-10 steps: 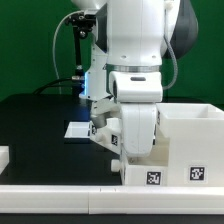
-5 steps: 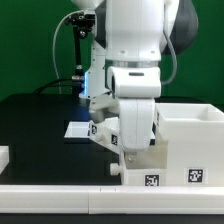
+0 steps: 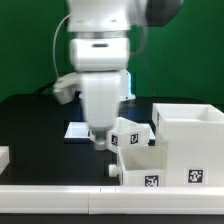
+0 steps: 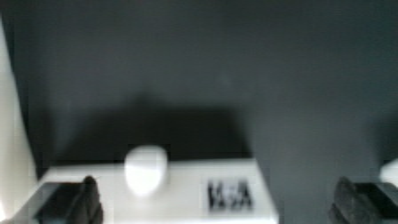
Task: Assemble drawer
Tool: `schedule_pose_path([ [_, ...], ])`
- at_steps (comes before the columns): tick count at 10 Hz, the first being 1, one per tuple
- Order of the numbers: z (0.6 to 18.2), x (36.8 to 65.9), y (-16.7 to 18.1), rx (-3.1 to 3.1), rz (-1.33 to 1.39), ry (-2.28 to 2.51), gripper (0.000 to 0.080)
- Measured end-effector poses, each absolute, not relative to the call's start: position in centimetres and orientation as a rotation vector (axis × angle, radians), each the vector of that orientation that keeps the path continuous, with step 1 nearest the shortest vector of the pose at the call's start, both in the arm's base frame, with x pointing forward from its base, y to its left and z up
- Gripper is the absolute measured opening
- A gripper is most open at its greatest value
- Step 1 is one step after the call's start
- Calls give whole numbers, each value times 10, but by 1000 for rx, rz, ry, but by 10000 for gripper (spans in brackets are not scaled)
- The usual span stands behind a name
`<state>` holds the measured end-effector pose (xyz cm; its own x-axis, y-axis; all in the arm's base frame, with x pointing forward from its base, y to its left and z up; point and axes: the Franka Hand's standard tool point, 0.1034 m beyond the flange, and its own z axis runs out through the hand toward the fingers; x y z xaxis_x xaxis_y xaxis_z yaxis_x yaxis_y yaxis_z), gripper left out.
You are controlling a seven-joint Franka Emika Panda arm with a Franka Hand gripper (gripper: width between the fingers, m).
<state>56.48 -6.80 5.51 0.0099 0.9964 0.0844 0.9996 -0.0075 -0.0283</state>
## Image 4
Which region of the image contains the white drawer cabinet frame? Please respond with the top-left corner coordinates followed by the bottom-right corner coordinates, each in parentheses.
top-left (0, 20), bottom-right (38, 223)

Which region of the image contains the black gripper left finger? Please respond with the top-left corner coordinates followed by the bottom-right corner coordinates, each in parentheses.
top-left (35, 176), bottom-right (104, 224)

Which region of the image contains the white small drawer box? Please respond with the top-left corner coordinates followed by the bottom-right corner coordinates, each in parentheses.
top-left (379, 158), bottom-right (398, 187)

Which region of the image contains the white drawer with knob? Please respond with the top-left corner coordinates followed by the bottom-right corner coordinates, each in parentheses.
top-left (11, 144), bottom-right (282, 224)

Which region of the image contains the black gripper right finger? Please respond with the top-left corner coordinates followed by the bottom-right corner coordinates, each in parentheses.
top-left (330, 177), bottom-right (398, 224)

